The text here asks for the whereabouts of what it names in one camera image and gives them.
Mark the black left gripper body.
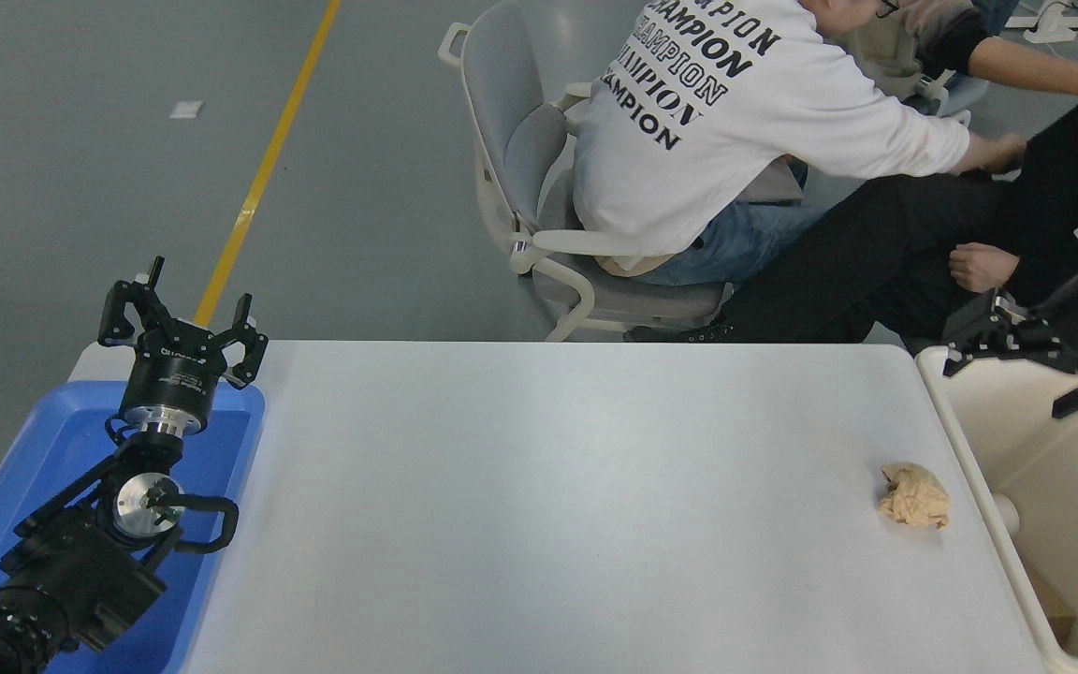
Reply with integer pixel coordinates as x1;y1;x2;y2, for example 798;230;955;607
121;319;227;416

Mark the person's hand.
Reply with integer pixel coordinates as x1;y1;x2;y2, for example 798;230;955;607
980;133;1029;177
950;242;1023;294

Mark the large pale bin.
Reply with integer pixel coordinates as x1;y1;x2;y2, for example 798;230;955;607
915;344;1078;674

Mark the blue plastic tray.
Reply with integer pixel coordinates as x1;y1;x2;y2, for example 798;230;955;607
0;379;267;674

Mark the person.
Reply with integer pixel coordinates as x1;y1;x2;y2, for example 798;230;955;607
623;94;1078;344
572;0;1028;286
838;0;1078;156

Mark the crumpled tan paper ball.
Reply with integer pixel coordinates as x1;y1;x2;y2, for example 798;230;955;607
878;463;953;531

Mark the brown cardboard piece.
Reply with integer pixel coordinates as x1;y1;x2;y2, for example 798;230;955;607
1026;566;1078;648

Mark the grey white-framed chair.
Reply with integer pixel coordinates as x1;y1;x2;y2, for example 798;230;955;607
913;70;991;128
436;0;732;342

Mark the white chair base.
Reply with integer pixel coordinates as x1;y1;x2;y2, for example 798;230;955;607
1005;0;1078;45

